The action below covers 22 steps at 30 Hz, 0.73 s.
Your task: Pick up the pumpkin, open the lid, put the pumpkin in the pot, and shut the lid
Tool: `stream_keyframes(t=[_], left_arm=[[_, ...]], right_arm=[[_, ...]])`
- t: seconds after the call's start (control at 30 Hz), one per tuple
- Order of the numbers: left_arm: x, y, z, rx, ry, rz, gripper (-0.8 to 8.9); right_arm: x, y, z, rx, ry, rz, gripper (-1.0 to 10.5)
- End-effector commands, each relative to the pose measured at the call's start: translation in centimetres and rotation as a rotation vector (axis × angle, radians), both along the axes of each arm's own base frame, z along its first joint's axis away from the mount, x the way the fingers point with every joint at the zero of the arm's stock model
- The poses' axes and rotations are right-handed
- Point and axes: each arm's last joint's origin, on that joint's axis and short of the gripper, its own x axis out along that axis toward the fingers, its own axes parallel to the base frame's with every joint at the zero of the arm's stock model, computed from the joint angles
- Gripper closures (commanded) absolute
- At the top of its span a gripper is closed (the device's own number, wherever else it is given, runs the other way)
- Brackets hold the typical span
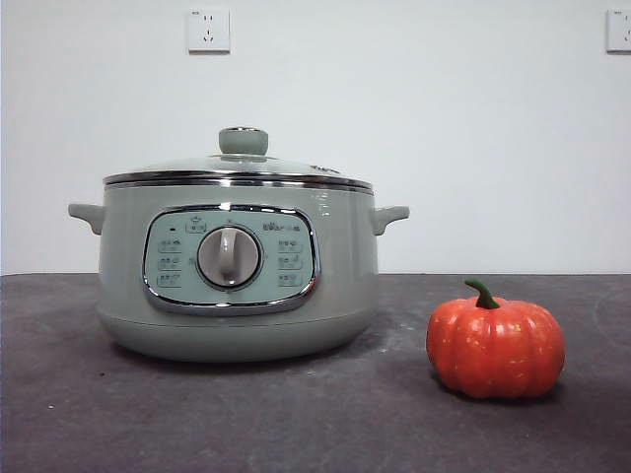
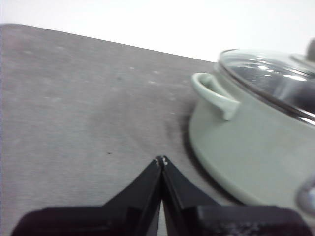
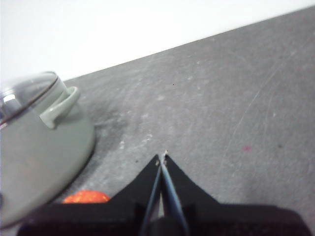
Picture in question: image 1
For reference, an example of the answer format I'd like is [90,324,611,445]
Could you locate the glass lid with green knob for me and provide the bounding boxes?
[102,126,375,191]

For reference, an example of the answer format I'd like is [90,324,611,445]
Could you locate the orange toy pumpkin green stem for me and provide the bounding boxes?
[426,278,567,400]

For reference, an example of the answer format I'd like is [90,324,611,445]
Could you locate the pale green electric cooking pot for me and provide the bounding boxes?
[67,169,410,365]

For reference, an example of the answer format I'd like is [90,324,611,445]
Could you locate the white wall socket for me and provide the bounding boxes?
[185,6,232,55]
[605,8,631,54]

